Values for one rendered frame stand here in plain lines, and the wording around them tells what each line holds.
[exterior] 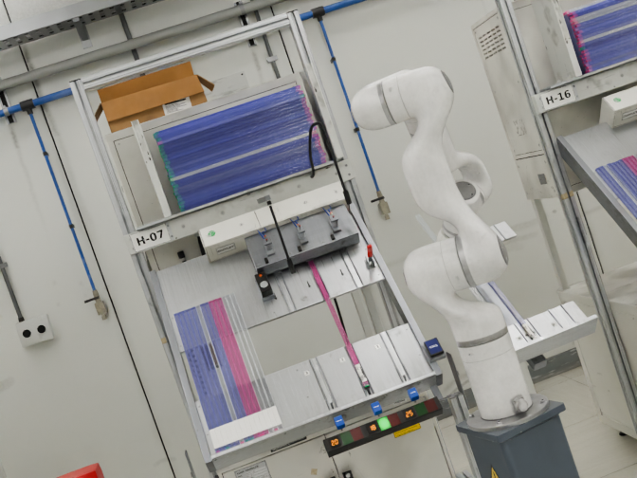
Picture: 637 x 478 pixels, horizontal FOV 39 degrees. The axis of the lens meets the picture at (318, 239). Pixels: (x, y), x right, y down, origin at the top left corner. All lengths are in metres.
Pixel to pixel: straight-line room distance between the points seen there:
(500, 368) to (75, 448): 2.90
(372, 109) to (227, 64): 2.53
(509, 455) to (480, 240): 0.47
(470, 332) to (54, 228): 2.81
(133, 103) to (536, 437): 1.89
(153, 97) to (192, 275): 0.72
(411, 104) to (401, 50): 2.63
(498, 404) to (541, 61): 1.64
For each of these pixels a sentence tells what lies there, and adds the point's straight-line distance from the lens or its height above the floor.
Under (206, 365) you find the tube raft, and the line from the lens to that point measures 2.67.
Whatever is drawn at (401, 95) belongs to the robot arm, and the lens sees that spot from 1.97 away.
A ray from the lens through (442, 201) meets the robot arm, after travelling 1.97.
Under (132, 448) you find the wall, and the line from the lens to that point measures 4.54.
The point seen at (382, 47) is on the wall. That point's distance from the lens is 4.58.
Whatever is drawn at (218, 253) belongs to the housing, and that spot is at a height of 1.23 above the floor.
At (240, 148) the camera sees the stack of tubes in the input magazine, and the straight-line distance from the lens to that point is 2.90.
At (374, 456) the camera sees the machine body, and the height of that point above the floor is 0.47.
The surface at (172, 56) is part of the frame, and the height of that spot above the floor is 1.88.
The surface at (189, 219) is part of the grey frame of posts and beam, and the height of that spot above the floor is 1.36.
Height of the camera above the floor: 1.34
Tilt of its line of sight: 3 degrees down
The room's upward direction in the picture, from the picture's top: 19 degrees counter-clockwise
